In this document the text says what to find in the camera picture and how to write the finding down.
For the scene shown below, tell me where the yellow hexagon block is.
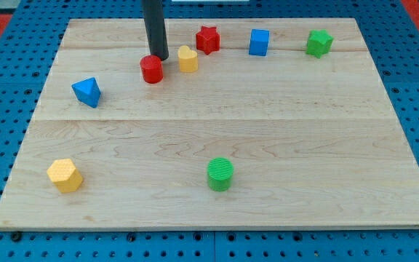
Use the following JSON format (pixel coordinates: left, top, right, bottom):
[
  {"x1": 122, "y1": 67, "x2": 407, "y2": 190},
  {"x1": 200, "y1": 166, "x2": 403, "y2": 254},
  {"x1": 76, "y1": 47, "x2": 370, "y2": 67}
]
[{"x1": 47, "y1": 159, "x2": 83, "y2": 193}]

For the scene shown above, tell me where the light wooden board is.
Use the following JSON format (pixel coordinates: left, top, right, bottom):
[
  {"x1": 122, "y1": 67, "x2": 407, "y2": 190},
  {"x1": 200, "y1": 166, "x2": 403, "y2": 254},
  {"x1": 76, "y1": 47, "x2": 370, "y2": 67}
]
[{"x1": 0, "y1": 18, "x2": 419, "y2": 231}]

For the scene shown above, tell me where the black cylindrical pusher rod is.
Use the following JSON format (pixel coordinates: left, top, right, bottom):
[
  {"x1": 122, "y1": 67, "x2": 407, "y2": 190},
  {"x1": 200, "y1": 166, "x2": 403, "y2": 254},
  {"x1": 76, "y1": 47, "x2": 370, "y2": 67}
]
[{"x1": 141, "y1": 0, "x2": 169, "y2": 61}]

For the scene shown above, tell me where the green star block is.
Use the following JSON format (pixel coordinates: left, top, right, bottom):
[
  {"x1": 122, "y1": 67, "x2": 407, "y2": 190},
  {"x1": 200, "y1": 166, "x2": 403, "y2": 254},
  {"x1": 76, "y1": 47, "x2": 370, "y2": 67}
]
[{"x1": 306, "y1": 30, "x2": 334, "y2": 58}]

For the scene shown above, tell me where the red cylinder block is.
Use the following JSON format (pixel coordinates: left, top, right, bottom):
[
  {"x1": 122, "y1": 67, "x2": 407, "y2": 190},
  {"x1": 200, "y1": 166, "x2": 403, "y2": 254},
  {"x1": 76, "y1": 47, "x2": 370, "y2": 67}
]
[{"x1": 140, "y1": 55, "x2": 164, "y2": 84}]

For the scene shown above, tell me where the blue cube block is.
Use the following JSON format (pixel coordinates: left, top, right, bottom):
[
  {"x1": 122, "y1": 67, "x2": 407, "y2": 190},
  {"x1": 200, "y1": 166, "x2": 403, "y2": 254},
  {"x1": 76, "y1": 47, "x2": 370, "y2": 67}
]
[{"x1": 249, "y1": 29, "x2": 270, "y2": 56}]

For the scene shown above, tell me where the yellow heart block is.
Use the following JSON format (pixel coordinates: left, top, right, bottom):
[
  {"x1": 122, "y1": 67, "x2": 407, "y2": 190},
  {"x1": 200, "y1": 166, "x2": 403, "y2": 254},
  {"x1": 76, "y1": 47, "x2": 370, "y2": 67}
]
[{"x1": 177, "y1": 45, "x2": 199, "y2": 73}]

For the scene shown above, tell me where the red star block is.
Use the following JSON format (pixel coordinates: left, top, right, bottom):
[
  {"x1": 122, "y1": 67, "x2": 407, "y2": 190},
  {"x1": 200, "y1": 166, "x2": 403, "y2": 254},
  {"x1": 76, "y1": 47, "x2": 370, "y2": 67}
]
[{"x1": 196, "y1": 25, "x2": 220, "y2": 55}]

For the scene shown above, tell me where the blue triangle block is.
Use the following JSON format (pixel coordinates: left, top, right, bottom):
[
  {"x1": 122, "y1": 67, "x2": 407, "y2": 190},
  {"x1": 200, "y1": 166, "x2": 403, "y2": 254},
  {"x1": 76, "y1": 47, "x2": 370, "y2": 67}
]
[{"x1": 71, "y1": 77, "x2": 101, "y2": 108}]

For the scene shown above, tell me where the green cylinder block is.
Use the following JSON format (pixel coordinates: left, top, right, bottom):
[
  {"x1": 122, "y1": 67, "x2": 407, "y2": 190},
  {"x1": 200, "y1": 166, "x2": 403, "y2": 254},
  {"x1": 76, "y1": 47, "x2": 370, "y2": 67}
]
[{"x1": 207, "y1": 157, "x2": 234, "y2": 191}]

